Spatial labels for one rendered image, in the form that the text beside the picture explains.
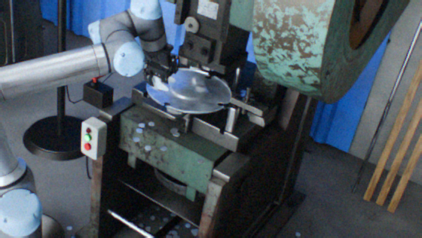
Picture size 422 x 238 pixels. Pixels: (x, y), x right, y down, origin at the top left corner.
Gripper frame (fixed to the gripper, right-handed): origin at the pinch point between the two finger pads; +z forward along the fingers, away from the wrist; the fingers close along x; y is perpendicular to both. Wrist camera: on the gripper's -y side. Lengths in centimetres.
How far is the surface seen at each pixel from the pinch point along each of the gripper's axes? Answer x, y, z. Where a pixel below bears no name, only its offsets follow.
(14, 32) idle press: 47, -148, 82
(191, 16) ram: 27.0, -3.7, -4.4
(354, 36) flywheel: 44, 45, 0
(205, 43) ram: 21.4, 4.3, -0.5
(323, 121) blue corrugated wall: 96, 26, 123
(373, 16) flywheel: 54, 47, -1
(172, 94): 6.9, -1.2, 12.6
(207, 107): 8.0, 11.6, 13.2
